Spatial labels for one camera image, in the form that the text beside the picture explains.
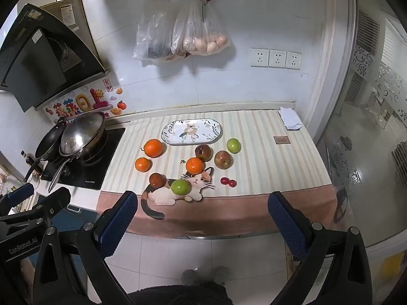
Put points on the plastic bag with dark contents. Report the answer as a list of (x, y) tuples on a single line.
[(152, 35)]

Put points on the grey slipper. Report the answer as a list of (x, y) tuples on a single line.
[(190, 278), (221, 274)]

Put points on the person's dark clothing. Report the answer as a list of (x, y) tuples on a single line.
[(181, 295)]

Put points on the smartphone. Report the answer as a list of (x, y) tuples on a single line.
[(297, 128)]

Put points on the black range hood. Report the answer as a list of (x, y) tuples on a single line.
[(38, 57)]

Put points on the colourful wall stickers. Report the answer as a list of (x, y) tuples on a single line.
[(82, 103)]

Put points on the white wall socket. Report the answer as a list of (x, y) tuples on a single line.
[(293, 60), (277, 58), (259, 57)]

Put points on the oval floral ceramic plate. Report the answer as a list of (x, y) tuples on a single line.
[(190, 132)]

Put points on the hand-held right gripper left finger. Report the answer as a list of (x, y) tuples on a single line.
[(119, 219)]

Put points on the small orange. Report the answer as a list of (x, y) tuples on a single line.
[(194, 166), (142, 164)]

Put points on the dark sauce bottle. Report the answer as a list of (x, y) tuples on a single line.
[(28, 159)]

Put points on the striped cat print table mat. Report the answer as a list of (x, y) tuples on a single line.
[(264, 168)]

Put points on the red and green apple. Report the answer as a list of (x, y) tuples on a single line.
[(223, 159)]

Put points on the dark red apple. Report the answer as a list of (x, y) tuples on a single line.
[(203, 152), (157, 180)]

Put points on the plastic bag of eggs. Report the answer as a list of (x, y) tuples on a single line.
[(203, 38)]

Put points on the white folded cloth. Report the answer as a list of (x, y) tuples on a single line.
[(289, 116)]

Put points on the steel wok with glass lid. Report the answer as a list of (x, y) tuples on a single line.
[(84, 133)]

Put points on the black induction hob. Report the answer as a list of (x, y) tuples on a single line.
[(105, 155)]

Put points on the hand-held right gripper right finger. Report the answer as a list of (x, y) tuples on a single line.
[(286, 225)]

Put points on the black frying pan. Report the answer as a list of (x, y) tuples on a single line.
[(47, 146)]

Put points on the red cherry tomato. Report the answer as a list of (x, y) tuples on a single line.
[(232, 183), (224, 181)]

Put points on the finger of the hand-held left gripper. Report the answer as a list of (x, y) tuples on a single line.
[(54, 201), (19, 194)]

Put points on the large orange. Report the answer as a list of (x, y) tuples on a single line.
[(153, 148)]

